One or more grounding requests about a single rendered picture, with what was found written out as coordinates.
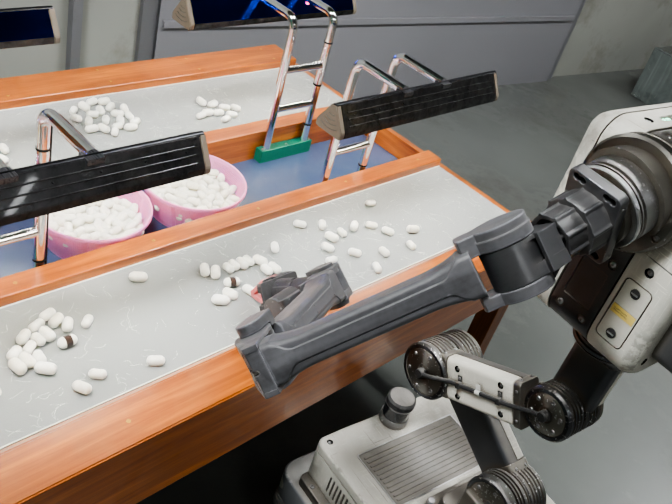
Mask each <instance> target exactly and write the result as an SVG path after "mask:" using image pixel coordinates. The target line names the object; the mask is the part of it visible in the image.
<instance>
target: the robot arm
mask: <svg viewBox="0 0 672 504"><path fill-rule="evenodd" d="M628 205H629V197H628V196H627V195H626V194H625V193H624V192H623V191H621V190H620V189H618V188H617V187H616V186H614V185H613V184H612V183H610V182H609V181H607V180H606V179H605V178H603V177H602V176H600V175H599V174H598V173H596V172H595V171H593V170H592V169H591V168H589V167H588V166H586V165H585V164H583V163H580V164H578V165H576V166H575V167H573V168H571V169H570V170H569V174H568V178H567V182H566V186H565V190H564V192H562V193H561V194H559V195H557V196H556V197H554V198H552V199H550V200H549V201H548V206H547V208H546V209H545V210H544V211H542V212H540V213H539V214H538V216H537V217H535V218H534V220H533V221H530V219H529V217H528V216H526V214H525V211H524V209H517V210H513V211H510V212H507V213H504V214H502V215H499V216H497V217H495V218H492V219H490V220H488V221H486V222H484V223H482V224H480V225H479V226H477V227H475V228H474V229H473V230H471V231H469V232H467V233H464V234H462V235H460V236H458V237H456V238H454V239H453V241H452V242H453V244H454V246H455V248H456V250H457V251H455V252H453V254H452V255H450V256H449V257H448V258H447V259H445V260H444V261H442V262H441V263H439V264H438V265H436V266H434V267H433V268H431V269H429V270H427V271H425V272H423V273H421V274H419V275H417V276H414V277H412V278H410V279H408V280H406V281H403V282H401V283H399V284H397V285H394V286H392V287H390V288H388V289H385V290H383V291H381V292H379V293H377V294H374V295H372V296H370V297H368V298H365V299H363V300H361V301H359V302H356V303H354V304H352V305H350V306H348V307H345V308H343V309H341V310H339V311H336V312H334V313H332V314H330V315H327V316H325V317H324V315H325V314H326V313H327V312H328V311H329V310H330V311H332V310H335V309H339V308H342V307H344V306H346V305H347V304H349V303H350V300H349V299H350V296H351V295H352V294H353V292H352V289H351V287H350V285H349V283H348V281H347V279H346V277H345V275H344V273H343V271H342V269H341V267H340V265H339V263H338V262H335V263H332V261H331V262H327V263H325V264H322V265H319V266H316V267H315V268H313V269H311V270H310V271H308V272H306V273H305V274H306V276H307V277H297V273H296V271H285V272H282V273H280V274H277V275H273V276H270V277H269V278H265V279H263V280H261V281H260V282H259V283H258V284H257V285H256V286H255V287H254V288H253V289H252V290H251V291H250V293H251V297H252V298H254V299H255V300H257V301H258V302H260V303H261V305H260V306H259V309H260V312H258V313H255V314H253V315H250V316H249V317H247V318H246V319H245V320H244V321H243V322H241V323H240V324H239V325H238V326H237V327H236V328H235V330H236V332H237V333H238V335H239V338H237V339H236V340H235V343H234V344H235V346H236V348H237V350H238V352H239V354H240V355H241V357H242V358H243V360H244V362H245V364H246V366H247V368H248V370H249V372H250V374H251V376H252V377H253V378H252V379H253V381H254V383H255V386H256V388H257V389H258V390H259V392H260V393H261V394H262V395H263V397H264V398H265V399H269V398H271V397H274V396H276V395H278V394H280V393H281V392H282V390H283V389H286V387H288V386H289V385H290V384H291V383H292V382H293V381H294V379H295V378H296V377H297V376H298V374H299V373H301V372H302V371H304V370H305V369H307V368H309V367H311V366H313V365H314V364H316V363H319V362H321V361H323V360H325V359H328V358H330V357H332V356H335V355H337V354H339V353H341V352H344V351H346V350H348V349H351V348H353V347H355V346H357V345H360V344H362V343H364V342H367V341H369V340H371V339H373V338H376V337H378V336H380V335H383V334H385V333H387V332H389V331H392V330H394V329H396V328H399V327H401V326H403V325H405V324H408V323H410V322H412V321H415V320H417V319H419V318H421V317H424V316H426V315H428V314H431V313H433V312H435V311H437V310H440V309H443V308H445V307H448V306H451V305H455V304H459V303H463V302H468V301H476V300H480V302H481V304H482V306H483V308H484V310H485V312H488V313H489V312H492V311H494V310H496V309H498V308H501V307H503V306H506V305H512V304H517V303H520V302H523V301H526V300H529V299H531V298H533V297H536V296H538V295H540V294H542V293H543V292H545V291H547V290H548V289H549V288H551V287H552V286H553V285H554V284H555V282H556V280H555V278H554V275H553V273H552V272H555V271H556V270H558V269H559V268H561V267H563V266H564V265H566V264H567V263H569V262H571V261H572V259H571V258H572V257H573V256H575V255H577V256H583V255H587V256H588V257H590V258H591V259H592V260H593V261H595V262H596V263H598V264H601V263H603V262H605V261H606V260H608V259H609V258H610V257H611V255H612V252H613V249H614V246H615V243H616V240H617V237H618V234H619V231H620V229H621V226H622V223H623V220H624V217H625V214H626V211H627V208H628ZM478 256H479V258H480V260H481V262H482V264H483V267H484V269H485V271H486V273H487V275H488V277H489V280H490V282H491V284H492V286H493V288H494V289H491V290H489V291H487V290H486V288H485V286H484V284H483V282H482V280H481V278H480V276H479V273H478V271H477V269H476V267H475V265H474V263H473V261H472V259H473V258H475V257H478ZM259 293H261V294H259Z"/></svg>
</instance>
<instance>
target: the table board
mask: <svg viewBox="0 0 672 504"><path fill-rule="evenodd" d="M322 85H324V86H325V87H327V88H328V89H330V90H331V91H332V92H334V93H335V94H337V95H338V96H340V97H341V98H342V99H343V95H342V94H340V93H339V92H337V91H336V90H335V89H333V88H332V87H330V86H329V85H327V84H326V83H324V82H323V81H322ZM374 142H375V143H377V144H378V145H379V146H381V147H382V148H384V149H385V150H386V151H388V152H389V153H391V154H392V155H393V156H395V157H396V158H398V159H401V158H405V157H408V156H411V155H415V154H418V153H421V152H424V151H422V150H421V149H420V148H418V147H417V146H415V145H414V144H412V143H411V142H410V141H408V140H407V139H405V138H404V137H402V136H401V135H399V134H398V133H397V132H395V131H394V130H392V129H391V128H387V129H383V130H379V131H377V135H376V138H375V141H374ZM439 166H440V167H441V168H443V169H444V170H446V171H447V172H449V173H450V174H451V175H453V176H454V177H456V178H457V179H459V180H460V181H462V182H463V183H464V184H466V185H467V186H469V187H470V188H472V189H473V190H474V191H476V192H477V193H479V194H480V195H482V196H483V197H484V198H486V199H487V200H489V201H490V202H492V203H493V204H495V205H496V206H497V207H499V208H500V209H502V210H503V211H505V212H506V213H507V212H510V211H509V210H508V209H506V208H505V207H503V206H502V205H500V204H499V203H497V202H496V201H495V200H493V199H492V198H490V197H489V196H487V195H486V194H484V193H483V192H482V191H480V190H479V189H477V188H476V187H474V186H473V185H472V184H470V183H469V182H467V181H466V180H464V179H463V178H461V177H460V176H459V175H457V174H456V173H454V172H453V171H451V170H450V169H448V168H447V167H446V166H444V165H443V164H441V163H439Z"/></svg>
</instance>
